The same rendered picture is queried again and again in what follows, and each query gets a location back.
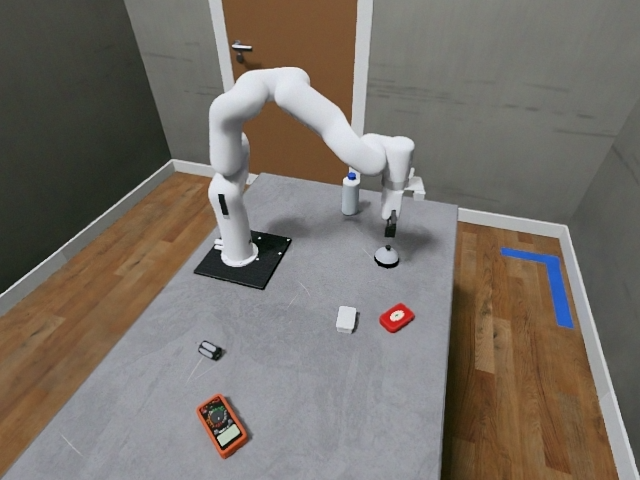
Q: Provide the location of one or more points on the white plastic bottle with blue cap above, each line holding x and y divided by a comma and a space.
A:
350, 195

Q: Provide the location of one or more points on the orange pocket multimeter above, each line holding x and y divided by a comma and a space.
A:
221, 424

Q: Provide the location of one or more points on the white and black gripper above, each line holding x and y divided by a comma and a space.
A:
391, 204

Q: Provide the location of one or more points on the silver service bell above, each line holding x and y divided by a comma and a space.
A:
386, 257

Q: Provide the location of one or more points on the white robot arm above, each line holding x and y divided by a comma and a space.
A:
391, 156

